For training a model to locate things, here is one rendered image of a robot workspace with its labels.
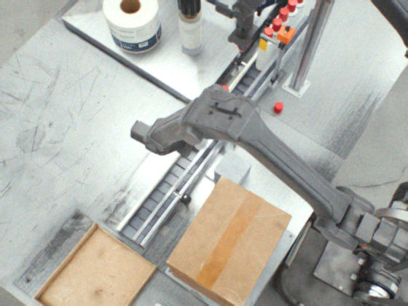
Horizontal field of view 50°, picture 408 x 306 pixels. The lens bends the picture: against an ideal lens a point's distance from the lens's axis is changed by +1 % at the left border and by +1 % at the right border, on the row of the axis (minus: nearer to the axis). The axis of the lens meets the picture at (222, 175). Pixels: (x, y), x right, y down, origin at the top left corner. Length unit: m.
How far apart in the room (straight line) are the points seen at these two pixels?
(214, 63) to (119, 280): 0.89
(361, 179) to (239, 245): 1.50
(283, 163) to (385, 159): 1.95
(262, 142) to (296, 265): 1.43
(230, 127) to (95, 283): 0.95
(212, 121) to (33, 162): 1.08
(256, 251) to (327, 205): 0.40
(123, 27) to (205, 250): 0.89
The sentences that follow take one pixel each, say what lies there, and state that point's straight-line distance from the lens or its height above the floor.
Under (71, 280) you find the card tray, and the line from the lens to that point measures 1.56.
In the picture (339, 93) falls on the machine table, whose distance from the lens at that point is 1.82.
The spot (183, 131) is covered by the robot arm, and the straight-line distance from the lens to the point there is 0.78.
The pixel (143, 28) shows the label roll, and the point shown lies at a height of 1.01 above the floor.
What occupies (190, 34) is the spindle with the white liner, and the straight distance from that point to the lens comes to 1.69.
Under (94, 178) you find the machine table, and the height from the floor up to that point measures 0.83.
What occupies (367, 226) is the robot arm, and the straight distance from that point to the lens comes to 0.93.
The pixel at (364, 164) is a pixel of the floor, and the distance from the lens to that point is 2.67.
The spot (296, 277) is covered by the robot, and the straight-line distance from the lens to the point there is 2.14.
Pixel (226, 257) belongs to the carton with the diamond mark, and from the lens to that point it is 1.22.
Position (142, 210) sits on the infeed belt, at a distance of 1.51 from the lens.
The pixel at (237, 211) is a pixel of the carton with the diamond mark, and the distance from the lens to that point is 1.25.
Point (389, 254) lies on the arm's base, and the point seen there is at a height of 1.47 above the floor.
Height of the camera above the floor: 2.32
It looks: 69 degrees down
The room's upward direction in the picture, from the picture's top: 5 degrees clockwise
